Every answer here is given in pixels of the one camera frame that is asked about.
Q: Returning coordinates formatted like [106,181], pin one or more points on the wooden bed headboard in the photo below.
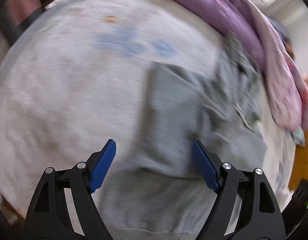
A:
[304,155]

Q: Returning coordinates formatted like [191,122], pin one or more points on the dusty pink towel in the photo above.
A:
[24,5]

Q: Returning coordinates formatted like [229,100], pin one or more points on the teal patterned pillow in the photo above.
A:
[297,136]

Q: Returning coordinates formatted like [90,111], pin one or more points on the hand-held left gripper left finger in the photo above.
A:
[104,165]

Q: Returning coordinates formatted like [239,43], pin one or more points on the white floral bed sheet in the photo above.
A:
[56,80]

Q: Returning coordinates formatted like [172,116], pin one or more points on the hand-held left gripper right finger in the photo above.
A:
[205,166]

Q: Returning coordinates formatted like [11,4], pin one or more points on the purple floral duvet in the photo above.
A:
[219,10]

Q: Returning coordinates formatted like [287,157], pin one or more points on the light grey sweatshirt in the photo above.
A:
[169,105]

